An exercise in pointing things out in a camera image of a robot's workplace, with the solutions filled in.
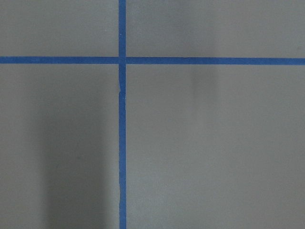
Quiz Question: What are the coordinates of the blue tape strip lengthwise right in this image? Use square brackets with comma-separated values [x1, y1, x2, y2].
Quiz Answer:
[118, 0, 127, 229]

